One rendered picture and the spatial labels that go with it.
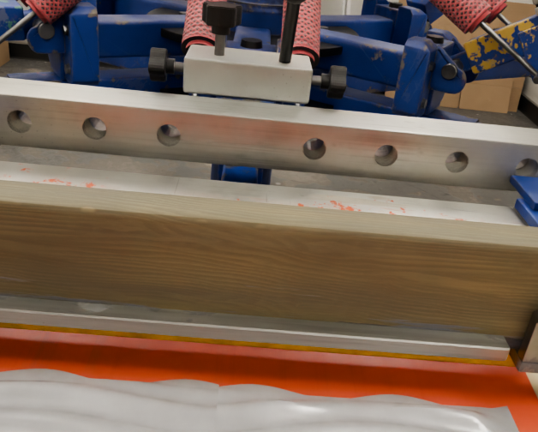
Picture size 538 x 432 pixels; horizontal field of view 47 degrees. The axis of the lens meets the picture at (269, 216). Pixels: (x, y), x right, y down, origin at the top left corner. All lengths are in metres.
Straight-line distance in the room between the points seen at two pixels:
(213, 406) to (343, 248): 0.12
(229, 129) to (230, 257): 0.24
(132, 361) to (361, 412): 0.14
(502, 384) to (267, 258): 0.18
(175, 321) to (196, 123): 0.25
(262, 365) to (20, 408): 0.14
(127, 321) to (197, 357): 0.06
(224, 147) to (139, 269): 0.24
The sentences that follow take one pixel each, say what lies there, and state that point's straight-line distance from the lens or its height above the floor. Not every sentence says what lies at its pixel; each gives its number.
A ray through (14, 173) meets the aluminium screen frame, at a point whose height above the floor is 0.99.
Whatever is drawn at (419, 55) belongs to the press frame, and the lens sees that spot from 0.98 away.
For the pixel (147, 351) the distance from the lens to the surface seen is 0.41.
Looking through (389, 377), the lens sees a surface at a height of 0.95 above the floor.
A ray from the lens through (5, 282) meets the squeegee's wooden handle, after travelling 0.40.
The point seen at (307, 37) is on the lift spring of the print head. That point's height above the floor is 1.07.
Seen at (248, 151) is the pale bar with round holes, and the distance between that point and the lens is 0.58.
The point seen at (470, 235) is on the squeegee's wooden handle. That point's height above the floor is 1.06.
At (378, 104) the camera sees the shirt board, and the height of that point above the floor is 0.93.
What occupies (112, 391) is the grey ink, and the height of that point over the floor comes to 0.96.
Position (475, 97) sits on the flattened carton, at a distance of 4.71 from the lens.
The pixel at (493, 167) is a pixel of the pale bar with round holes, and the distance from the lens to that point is 0.62.
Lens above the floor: 1.22
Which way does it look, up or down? 27 degrees down
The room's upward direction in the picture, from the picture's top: 6 degrees clockwise
